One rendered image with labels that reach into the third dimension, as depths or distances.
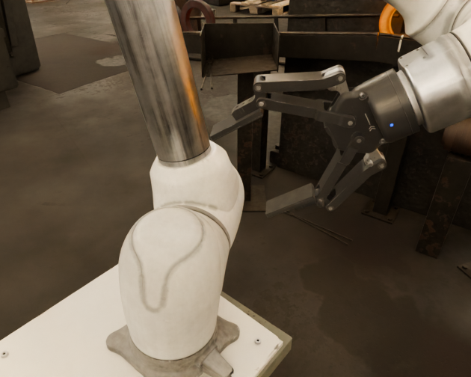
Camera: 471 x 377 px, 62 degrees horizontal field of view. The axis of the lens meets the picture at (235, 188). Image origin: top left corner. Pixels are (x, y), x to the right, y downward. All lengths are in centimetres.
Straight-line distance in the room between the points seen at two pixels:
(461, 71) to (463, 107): 4
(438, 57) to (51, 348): 74
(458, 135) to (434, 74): 95
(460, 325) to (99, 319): 106
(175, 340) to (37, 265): 102
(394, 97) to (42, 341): 70
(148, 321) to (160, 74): 37
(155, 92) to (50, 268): 104
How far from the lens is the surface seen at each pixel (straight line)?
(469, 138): 137
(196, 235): 57
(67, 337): 83
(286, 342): 81
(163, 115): 65
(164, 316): 60
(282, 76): 45
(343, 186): 52
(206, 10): 187
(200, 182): 68
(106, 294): 87
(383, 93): 44
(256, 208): 168
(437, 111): 44
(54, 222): 178
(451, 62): 44
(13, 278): 158
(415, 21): 58
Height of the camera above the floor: 101
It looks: 34 degrees down
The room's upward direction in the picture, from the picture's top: straight up
